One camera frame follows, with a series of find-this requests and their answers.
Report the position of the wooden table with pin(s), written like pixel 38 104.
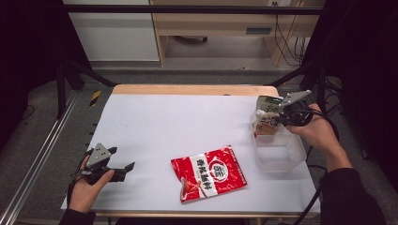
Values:
pixel 187 89

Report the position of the clear plastic container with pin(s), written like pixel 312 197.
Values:
pixel 278 156

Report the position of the black frame crossbar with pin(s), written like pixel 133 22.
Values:
pixel 187 9

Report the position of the red seasoning packet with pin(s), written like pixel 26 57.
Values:
pixel 225 175

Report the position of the yellow black tape strip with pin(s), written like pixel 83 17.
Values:
pixel 95 97

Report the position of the white cabinet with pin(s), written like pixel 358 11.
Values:
pixel 115 37

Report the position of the person's left hand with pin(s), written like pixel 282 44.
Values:
pixel 86 193

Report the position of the person's right hand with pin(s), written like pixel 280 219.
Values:
pixel 316 131

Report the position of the black curtain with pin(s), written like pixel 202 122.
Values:
pixel 369 62
pixel 28 47

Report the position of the beige seasoning packet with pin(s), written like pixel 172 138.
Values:
pixel 266 125

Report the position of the aluminium floor rail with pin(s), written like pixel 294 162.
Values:
pixel 37 162

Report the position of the black metal stand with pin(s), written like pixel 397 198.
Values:
pixel 61 93
pixel 322 90

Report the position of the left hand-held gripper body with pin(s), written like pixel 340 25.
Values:
pixel 98 159

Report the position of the wooden desk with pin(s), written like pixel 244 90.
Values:
pixel 216 22

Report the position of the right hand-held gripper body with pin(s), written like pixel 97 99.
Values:
pixel 297 115

